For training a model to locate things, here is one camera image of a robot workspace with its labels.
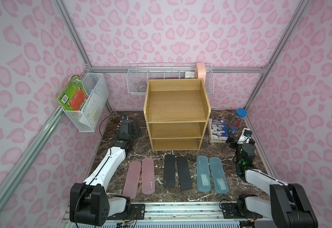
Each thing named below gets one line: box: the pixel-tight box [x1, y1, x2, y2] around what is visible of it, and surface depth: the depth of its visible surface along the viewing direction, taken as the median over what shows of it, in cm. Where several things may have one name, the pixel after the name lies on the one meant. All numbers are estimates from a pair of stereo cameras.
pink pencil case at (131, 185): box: [122, 161, 142, 200], surface depth 85 cm
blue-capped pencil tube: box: [228, 108, 248, 134], surface depth 97 cm
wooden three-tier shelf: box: [143, 78, 212, 152], surface depth 85 cm
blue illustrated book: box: [207, 117, 229, 143], surface depth 106 cm
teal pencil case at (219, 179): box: [209, 156, 229, 194], surface depth 86 cm
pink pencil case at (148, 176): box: [141, 157, 156, 195], surface depth 86 cm
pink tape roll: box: [195, 62, 207, 85], surface depth 84 cm
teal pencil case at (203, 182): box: [196, 155, 211, 193], surface depth 86 cm
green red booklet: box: [56, 74, 89, 111], surface depth 73 cm
